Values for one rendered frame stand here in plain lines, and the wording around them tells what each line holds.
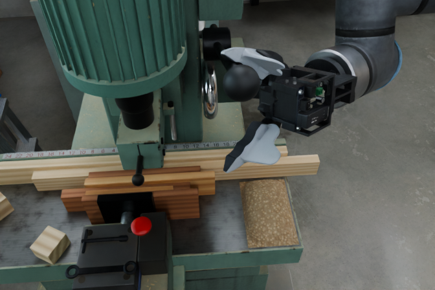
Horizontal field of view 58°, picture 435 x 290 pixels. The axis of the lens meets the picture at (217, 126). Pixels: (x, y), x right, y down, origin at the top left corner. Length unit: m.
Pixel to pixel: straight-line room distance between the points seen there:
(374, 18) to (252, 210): 0.38
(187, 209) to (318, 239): 1.13
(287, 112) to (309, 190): 1.42
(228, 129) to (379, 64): 0.49
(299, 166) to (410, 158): 1.46
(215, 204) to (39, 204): 0.34
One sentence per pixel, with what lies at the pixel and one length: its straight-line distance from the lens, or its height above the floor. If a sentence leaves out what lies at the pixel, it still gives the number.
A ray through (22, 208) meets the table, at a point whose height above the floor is 0.90.
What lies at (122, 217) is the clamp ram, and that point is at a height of 0.96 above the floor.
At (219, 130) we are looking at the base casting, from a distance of 1.01.
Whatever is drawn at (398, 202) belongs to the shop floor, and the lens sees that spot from 2.01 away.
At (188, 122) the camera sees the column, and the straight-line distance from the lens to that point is 0.93.
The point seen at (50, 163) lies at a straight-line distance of 0.82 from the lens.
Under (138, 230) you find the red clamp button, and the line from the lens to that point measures 0.60.
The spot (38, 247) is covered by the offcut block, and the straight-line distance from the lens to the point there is 0.74.
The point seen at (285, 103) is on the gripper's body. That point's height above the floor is 1.20.
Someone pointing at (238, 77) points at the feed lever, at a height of 1.32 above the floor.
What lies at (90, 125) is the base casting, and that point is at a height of 0.80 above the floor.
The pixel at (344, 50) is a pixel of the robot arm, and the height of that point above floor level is 1.21.
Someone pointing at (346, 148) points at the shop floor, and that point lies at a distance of 2.13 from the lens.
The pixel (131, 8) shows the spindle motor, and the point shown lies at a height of 1.32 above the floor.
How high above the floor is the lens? 1.54
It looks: 46 degrees down
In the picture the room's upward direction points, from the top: straight up
